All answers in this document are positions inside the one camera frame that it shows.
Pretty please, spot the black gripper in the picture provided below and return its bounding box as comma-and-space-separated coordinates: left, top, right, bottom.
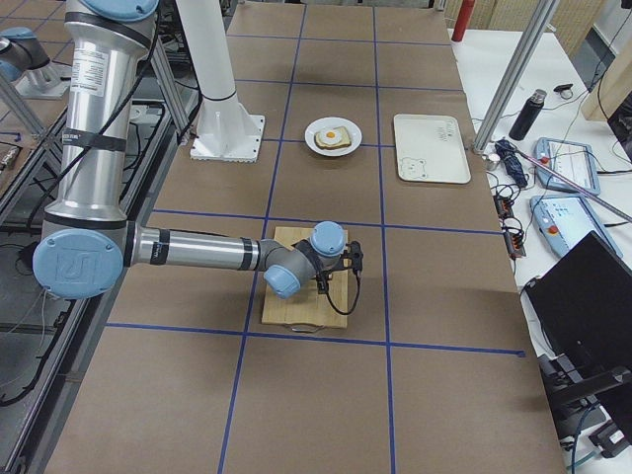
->
315, 241, 363, 293

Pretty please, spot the white round plate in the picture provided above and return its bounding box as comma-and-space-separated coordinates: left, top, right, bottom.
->
304, 117, 362, 157

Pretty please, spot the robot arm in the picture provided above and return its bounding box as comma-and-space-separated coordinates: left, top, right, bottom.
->
1, 27, 50, 82
33, 1, 362, 299

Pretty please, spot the bread slice under egg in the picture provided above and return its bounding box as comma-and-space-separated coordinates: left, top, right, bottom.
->
314, 126, 352, 150

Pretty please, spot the wooden cutting board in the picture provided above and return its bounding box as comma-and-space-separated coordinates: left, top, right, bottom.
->
261, 225, 350, 330

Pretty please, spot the fried egg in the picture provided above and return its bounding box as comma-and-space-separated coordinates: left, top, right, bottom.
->
318, 128, 342, 143

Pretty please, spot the cream bear serving tray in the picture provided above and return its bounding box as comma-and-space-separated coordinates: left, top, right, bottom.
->
393, 114, 471, 185

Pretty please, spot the white central column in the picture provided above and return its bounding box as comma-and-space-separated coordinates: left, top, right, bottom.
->
177, 0, 244, 131

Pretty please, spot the folded blue umbrella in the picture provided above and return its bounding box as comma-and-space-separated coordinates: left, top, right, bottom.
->
495, 139, 527, 189

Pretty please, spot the black water bottle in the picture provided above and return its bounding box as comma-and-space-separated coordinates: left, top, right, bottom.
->
509, 89, 547, 141

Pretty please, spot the lower teach pendant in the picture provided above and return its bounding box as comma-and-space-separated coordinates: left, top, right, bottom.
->
529, 194, 623, 258

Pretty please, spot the teach pendant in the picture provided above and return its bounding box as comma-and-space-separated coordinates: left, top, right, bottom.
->
534, 137, 600, 196
529, 194, 623, 258

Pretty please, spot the black laptop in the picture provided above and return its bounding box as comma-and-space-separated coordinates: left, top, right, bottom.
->
525, 231, 631, 437

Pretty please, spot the upper teach pendant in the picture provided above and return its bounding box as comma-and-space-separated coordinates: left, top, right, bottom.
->
534, 137, 600, 196

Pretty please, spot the red cylinder bottle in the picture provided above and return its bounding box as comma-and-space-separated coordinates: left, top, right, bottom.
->
451, 0, 476, 42

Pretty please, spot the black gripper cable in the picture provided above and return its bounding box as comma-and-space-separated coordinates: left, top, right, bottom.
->
323, 269, 364, 317

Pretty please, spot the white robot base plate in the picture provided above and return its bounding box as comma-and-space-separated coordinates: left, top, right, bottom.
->
191, 113, 266, 163

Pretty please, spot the aluminium frame post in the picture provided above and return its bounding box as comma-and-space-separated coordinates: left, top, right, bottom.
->
472, 0, 560, 155

